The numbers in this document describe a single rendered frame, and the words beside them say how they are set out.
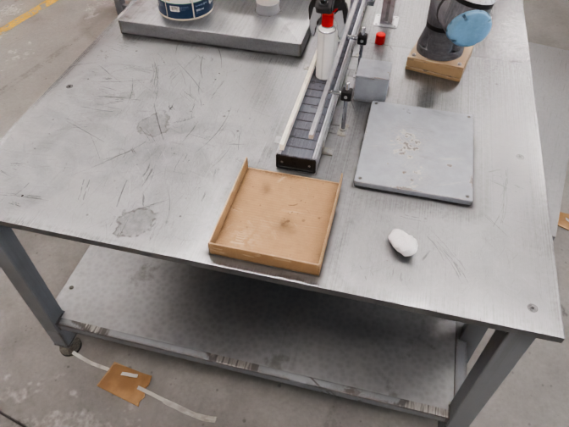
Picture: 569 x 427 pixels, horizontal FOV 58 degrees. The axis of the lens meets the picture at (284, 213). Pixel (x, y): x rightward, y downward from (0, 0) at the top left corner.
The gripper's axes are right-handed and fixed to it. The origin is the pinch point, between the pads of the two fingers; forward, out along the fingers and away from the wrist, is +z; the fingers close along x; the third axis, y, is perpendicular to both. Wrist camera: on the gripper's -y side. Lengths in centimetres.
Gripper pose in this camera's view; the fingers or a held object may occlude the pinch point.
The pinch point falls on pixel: (326, 36)
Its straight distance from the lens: 157.7
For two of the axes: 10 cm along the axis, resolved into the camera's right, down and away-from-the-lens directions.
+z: 0.0, 6.6, 7.5
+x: -9.7, -1.8, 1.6
